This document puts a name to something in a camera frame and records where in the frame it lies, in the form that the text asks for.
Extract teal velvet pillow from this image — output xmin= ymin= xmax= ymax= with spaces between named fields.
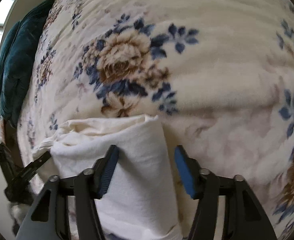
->
xmin=0 ymin=0 xmax=54 ymax=128

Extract white pants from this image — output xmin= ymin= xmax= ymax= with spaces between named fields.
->
xmin=32 ymin=115 xmax=183 ymax=239

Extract floral fleece blanket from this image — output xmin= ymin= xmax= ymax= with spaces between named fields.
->
xmin=17 ymin=0 xmax=294 ymax=239

